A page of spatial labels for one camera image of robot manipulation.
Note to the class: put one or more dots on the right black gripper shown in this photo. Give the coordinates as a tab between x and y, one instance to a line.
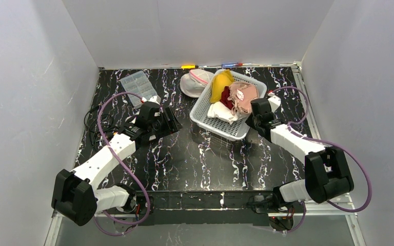
252	120

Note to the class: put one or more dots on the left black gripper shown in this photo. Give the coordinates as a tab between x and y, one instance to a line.
169	121

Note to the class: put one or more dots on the beige pink bra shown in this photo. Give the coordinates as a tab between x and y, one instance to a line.
241	95

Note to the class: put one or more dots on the red bra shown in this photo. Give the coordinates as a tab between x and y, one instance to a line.
225	98

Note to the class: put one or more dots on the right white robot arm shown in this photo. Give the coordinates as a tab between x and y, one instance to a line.
327	174

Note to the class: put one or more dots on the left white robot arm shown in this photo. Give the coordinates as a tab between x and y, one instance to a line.
76	193

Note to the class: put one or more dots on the white mesh bag pink zipper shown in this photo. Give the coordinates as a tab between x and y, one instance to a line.
195	81

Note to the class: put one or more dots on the white bra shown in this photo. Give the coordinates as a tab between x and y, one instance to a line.
220	111

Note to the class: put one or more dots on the yellow bra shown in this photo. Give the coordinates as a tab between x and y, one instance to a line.
220	81

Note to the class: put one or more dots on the white plastic basket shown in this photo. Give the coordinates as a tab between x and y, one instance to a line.
235	131

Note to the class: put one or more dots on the clear plastic organizer box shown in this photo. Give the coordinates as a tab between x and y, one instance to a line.
139	84

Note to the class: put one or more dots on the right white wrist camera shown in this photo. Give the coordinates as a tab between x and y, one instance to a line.
274	101

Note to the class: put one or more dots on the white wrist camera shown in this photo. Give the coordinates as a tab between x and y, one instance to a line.
274	101
155	99

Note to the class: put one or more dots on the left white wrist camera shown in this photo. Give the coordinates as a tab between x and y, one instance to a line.
155	99

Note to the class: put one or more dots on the yellow handled screwdriver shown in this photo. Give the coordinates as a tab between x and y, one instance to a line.
189	67

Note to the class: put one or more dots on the blue red handled screwdriver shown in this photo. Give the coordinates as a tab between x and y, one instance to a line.
231	65

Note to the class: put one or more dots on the black base frame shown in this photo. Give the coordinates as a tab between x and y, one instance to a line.
258	208

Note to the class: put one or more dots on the aluminium side rail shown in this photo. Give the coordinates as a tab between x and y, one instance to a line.
351	218

